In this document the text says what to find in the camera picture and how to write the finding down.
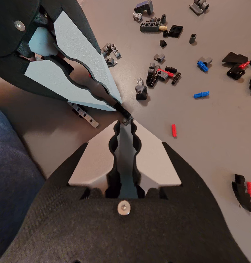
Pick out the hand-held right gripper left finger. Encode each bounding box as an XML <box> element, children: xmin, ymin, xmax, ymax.
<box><xmin>68</xmin><ymin>120</ymin><xmax>125</xmax><ymax>198</ymax></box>

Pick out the person's blue clothing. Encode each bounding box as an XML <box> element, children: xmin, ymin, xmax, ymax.
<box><xmin>0</xmin><ymin>105</ymin><xmax>47</xmax><ymax>263</ymax></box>

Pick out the cluster of grey lego connectors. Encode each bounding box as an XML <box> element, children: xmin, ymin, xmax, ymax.
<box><xmin>101</xmin><ymin>43</ymin><xmax>120</xmax><ymax>67</ymax></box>

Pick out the cluster of dark lego connectors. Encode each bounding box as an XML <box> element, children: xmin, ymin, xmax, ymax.
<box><xmin>146</xmin><ymin>61</ymin><xmax>182</xmax><ymax>88</ymax></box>

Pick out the blue pin with grey connector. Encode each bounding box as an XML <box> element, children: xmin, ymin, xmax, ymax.
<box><xmin>197</xmin><ymin>56</ymin><xmax>213</xmax><ymax>73</ymax></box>

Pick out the grey double lego connector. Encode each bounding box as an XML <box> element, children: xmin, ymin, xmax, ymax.
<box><xmin>189</xmin><ymin>0</ymin><xmax>210</xmax><ymax>16</ymax></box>

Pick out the blue lego pin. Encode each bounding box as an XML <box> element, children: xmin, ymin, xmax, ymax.
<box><xmin>193</xmin><ymin>91</ymin><xmax>210</xmax><ymax>99</ymax></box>

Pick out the black and grey lego joint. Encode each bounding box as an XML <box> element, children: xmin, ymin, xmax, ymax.
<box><xmin>135</xmin><ymin>78</ymin><xmax>150</xmax><ymax>101</ymax></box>

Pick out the dark grey curved lego brick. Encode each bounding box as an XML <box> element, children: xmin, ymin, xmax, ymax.
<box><xmin>134</xmin><ymin>0</ymin><xmax>154</xmax><ymax>14</ymax></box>

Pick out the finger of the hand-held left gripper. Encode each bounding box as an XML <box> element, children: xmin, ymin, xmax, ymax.
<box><xmin>27</xmin><ymin>10</ymin><xmax>123</xmax><ymax>104</ymax></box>
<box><xmin>24</xmin><ymin>59</ymin><xmax>117</xmax><ymax>112</ymax></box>

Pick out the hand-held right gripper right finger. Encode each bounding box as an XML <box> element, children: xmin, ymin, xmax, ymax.
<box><xmin>126</xmin><ymin>119</ymin><xmax>182</xmax><ymax>198</ymax></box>

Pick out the dark grey angled lego beam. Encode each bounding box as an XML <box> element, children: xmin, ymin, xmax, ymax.
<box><xmin>140</xmin><ymin>18</ymin><xmax>162</xmax><ymax>33</ymax></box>

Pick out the black lego connector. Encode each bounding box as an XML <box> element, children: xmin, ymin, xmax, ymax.
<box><xmin>68</xmin><ymin>102</ymin><xmax>87</xmax><ymax>118</ymax></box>

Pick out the long light grey lego beam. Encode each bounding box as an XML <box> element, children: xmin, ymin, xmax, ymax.
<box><xmin>67</xmin><ymin>102</ymin><xmax>99</xmax><ymax>128</ymax></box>

